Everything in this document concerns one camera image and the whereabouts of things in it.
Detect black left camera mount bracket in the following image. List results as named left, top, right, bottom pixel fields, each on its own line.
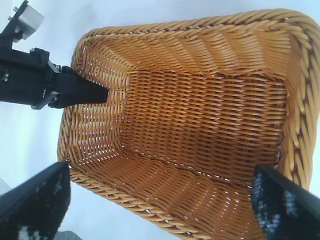
left=0, top=0, right=30, bottom=52

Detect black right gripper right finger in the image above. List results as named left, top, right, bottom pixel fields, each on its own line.
left=250, top=164, right=320, bottom=240

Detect brown woven wicker basket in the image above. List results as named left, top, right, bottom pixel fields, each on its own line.
left=56, top=8, right=316, bottom=240

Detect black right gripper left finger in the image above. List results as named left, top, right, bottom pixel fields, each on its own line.
left=0, top=161, right=72, bottom=240

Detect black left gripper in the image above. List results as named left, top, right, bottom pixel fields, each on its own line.
left=0, top=46, right=110, bottom=111

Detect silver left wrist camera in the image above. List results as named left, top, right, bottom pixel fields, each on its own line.
left=18, top=4, right=46, bottom=41

